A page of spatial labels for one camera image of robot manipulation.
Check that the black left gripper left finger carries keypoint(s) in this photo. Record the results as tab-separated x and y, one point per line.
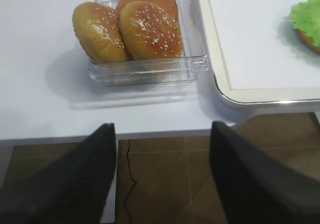
73	189

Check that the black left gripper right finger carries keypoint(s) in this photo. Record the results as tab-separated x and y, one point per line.
254	187

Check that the green lettuce leaf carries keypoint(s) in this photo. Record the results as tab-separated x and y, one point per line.
305	16

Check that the clear bun container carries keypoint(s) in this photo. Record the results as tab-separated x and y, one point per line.
194	58

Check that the bottom bun half on tray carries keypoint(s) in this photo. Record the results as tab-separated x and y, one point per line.
307	40

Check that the left sesame top bun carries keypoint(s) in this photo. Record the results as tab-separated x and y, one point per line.
97	28

